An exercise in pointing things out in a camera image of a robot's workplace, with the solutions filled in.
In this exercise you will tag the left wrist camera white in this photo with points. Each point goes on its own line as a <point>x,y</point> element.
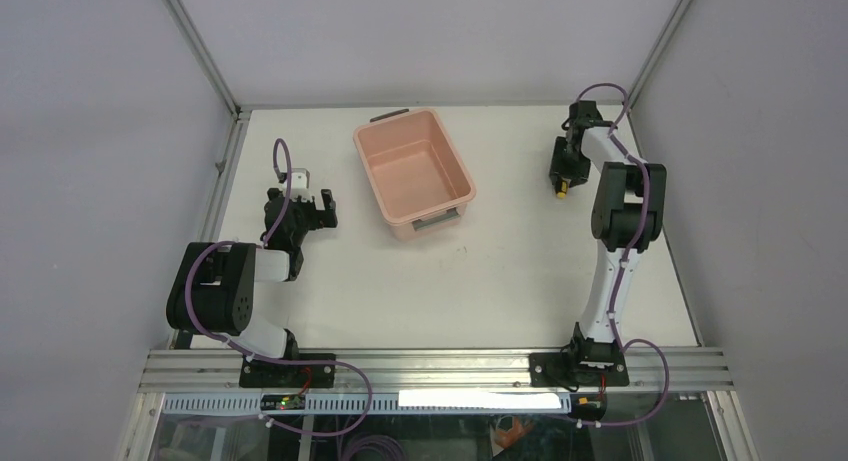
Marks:
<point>299,182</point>

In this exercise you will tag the left aluminium frame post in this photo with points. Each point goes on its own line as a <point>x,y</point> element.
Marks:
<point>202,55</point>

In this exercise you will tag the aluminium frame post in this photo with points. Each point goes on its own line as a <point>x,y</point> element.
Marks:
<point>659,47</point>
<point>202,55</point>

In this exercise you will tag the orange object under table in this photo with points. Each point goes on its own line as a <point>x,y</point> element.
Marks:
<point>507,430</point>

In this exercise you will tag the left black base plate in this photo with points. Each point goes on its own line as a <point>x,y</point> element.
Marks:
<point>319,372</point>

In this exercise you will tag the aluminium mounting rail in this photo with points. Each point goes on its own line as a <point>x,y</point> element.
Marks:
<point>682,370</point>

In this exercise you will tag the black yellow screwdriver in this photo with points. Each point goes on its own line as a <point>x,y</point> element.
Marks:
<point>561,189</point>

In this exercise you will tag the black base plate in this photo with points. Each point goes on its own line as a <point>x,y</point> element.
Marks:
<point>319,372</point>
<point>555,369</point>

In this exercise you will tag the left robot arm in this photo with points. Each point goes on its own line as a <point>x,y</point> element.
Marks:
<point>213,291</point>

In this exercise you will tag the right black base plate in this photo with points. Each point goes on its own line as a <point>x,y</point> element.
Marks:
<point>555,369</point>

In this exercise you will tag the right aluminium frame post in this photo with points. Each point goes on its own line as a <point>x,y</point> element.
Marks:
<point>659,47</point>

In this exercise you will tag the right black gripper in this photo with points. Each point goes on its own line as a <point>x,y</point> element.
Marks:
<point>566,169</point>

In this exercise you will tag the white slotted cable duct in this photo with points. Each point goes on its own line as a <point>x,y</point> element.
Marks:
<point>405,402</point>

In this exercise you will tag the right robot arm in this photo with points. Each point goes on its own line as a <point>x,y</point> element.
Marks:
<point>626,217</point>

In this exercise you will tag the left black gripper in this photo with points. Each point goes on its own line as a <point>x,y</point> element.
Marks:
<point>301,213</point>

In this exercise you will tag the pink plastic bin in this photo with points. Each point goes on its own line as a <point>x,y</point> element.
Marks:
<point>418,178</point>

